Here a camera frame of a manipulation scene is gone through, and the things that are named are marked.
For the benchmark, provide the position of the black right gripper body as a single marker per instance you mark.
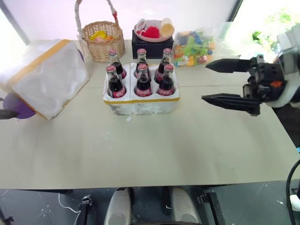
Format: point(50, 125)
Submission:
point(267, 79)

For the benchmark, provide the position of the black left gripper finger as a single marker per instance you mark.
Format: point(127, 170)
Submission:
point(7, 114)

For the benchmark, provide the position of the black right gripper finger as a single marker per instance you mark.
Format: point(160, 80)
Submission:
point(229, 66)
point(236, 101)

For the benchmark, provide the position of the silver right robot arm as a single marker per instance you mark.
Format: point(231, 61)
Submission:
point(290, 47)

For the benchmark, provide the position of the white foam box yellow tape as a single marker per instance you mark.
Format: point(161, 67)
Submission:
point(47, 77)

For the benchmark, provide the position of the cola glass bottle red cap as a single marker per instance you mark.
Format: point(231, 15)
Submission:
point(164, 64)
point(114, 85)
point(116, 65)
point(143, 84)
point(166, 84)
point(141, 57)

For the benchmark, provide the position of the black box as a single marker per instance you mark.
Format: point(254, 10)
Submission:
point(152, 48)

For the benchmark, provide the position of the white foam crate yellow tape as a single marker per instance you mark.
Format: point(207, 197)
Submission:
point(140, 106)

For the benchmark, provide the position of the bag of colourful blocks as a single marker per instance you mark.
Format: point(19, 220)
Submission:
point(194, 49)

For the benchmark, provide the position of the green plant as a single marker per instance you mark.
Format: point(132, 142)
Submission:
point(279, 25)

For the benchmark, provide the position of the cream cylinder cup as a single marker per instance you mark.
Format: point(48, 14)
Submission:
point(167, 27)

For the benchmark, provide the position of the red toy food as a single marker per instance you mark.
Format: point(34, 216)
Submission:
point(152, 32)

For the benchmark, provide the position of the pink plate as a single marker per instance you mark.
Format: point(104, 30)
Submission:
point(140, 35)

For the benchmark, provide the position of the white plug block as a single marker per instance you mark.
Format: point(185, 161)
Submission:
point(295, 200)

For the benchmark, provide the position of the white rounded robot leg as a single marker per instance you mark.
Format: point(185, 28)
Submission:
point(184, 206)
point(118, 208)

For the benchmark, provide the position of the yellow orange toys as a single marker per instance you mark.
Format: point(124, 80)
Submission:
point(100, 36)

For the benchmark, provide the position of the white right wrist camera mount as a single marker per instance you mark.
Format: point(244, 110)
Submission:
point(292, 86)

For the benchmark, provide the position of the dark window frame post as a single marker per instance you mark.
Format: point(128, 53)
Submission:
point(14, 21)
point(235, 10)

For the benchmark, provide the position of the black table leg frame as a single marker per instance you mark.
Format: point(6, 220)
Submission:
point(85, 208)
point(212, 206)

